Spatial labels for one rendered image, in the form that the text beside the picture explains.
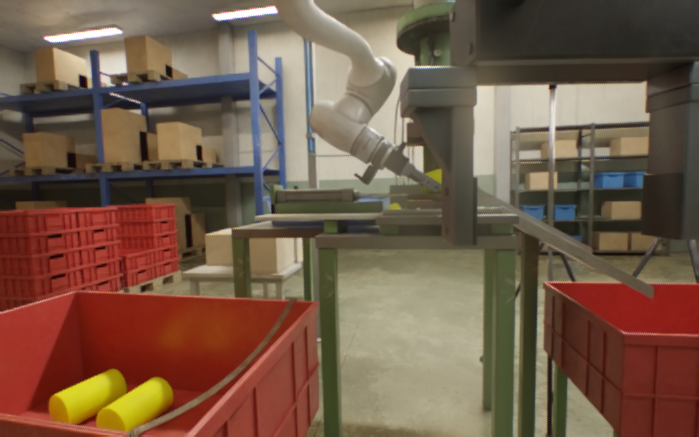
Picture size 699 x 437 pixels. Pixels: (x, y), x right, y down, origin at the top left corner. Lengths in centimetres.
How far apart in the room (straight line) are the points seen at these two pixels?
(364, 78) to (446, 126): 74
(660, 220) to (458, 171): 14
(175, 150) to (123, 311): 538
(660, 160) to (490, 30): 14
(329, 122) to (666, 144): 75
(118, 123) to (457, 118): 684
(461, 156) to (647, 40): 11
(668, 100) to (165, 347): 89
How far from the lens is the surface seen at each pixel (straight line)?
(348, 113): 93
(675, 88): 29
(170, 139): 631
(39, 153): 814
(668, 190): 28
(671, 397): 100
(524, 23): 23
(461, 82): 21
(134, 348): 96
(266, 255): 221
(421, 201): 89
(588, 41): 24
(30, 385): 102
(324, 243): 82
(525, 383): 129
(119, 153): 692
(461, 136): 21
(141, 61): 687
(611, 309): 134
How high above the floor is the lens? 105
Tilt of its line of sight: 4 degrees down
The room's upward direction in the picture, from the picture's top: 1 degrees counter-clockwise
